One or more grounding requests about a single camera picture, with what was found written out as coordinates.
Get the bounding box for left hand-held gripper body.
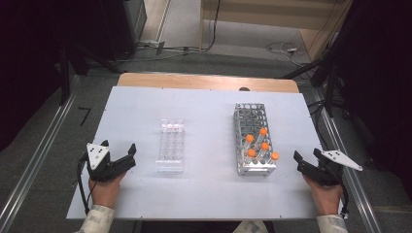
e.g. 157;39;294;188
85;142;129;183

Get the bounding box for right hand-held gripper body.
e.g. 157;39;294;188
302;149;363;187

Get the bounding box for orange cap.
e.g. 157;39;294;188
265;151;280;167

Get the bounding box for clear acrylic tube rack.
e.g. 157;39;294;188
154;117;186;174

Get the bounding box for metal tube rack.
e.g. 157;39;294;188
233;102;278;178

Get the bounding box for person's left hand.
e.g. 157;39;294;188
88;172;127;210

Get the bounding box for person's right hand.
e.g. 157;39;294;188
302;176;344;216

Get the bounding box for black metal stand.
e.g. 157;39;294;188
57;42;122;106
281;48;353;118

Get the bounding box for person's patterned clothing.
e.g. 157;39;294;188
232;220;270;233

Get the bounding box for wooden table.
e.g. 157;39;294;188
117;72;299;94

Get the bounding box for black curtain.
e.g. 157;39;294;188
326;0;412;198
0;0;108;151

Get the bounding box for dark grey cabinet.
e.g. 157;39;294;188
100;0;148;61

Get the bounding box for light wooden desk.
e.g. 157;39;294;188
198;0;353;62

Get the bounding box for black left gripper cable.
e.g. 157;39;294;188
76;152;95;216

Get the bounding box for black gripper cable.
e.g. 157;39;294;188
76;152;95;216
339;181;351;218

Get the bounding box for metal floor rail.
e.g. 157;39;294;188
310;86;384;233
0;74;82;229

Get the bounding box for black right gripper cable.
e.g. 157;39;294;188
339;181;351;218

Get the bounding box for black floor cables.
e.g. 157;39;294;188
306;99;329;150

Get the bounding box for grey floor cables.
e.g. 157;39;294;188
116;44;210;63

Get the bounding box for white coiled cable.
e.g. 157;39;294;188
265;41;300;58

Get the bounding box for black hanging cable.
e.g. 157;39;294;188
205;0;222;52

